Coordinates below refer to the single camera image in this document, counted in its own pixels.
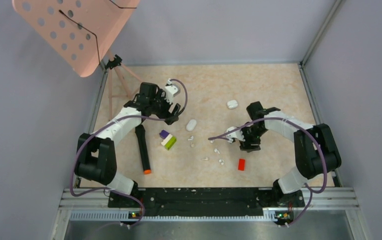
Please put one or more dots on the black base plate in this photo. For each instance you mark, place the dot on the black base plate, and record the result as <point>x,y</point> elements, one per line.
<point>203,202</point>

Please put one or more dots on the aluminium frame rail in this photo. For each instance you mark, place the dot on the aluminium frame rail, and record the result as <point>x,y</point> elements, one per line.
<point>92,205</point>

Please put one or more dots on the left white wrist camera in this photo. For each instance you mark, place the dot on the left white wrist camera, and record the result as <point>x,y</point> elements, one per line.
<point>171,90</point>

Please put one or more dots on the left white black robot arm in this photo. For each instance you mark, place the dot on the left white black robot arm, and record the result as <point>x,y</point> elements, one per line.
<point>95,158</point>

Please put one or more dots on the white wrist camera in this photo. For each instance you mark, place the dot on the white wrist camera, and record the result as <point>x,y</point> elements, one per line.
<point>234,134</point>
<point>171,90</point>

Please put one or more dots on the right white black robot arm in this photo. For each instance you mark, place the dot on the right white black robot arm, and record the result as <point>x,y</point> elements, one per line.
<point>316,152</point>

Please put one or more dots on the purple white green block stack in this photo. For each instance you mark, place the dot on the purple white green block stack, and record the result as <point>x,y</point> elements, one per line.
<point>168,140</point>

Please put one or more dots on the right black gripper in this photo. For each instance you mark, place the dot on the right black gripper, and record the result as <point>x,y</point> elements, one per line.
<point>249,145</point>

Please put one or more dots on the black marker orange cap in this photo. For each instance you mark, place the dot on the black marker orange cap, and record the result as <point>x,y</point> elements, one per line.
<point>143,151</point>

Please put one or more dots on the white earbud case far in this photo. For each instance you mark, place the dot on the white earbud case far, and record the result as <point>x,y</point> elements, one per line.
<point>232,104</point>

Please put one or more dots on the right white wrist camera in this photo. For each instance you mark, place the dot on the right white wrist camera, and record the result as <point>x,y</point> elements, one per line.
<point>234,134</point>

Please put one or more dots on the white closed earbud case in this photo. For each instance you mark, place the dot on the white closed earbud case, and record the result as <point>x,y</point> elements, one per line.
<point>191,125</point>

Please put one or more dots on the pink perforated music stand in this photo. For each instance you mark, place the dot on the pink perforated music stand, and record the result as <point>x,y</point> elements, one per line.
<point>80,31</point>

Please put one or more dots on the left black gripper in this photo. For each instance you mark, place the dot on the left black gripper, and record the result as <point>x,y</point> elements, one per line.
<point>169,117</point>

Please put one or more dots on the red toy brick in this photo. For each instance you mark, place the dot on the red toy brick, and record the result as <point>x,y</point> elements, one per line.
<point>241,164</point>

